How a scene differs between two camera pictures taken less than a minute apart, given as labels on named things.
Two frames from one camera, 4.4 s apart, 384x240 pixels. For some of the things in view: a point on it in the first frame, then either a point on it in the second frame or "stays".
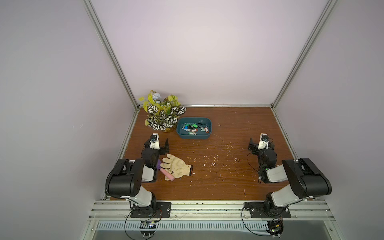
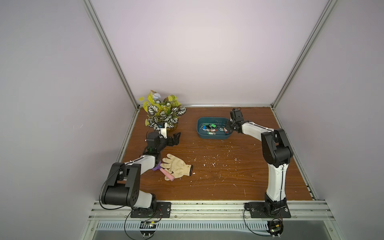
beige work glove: (176, 166) stays
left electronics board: (147, 228) stays
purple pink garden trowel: (171, 177) stays
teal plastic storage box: (194, 128) to (212, 128)
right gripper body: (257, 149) to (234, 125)
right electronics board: (275, 227) stays
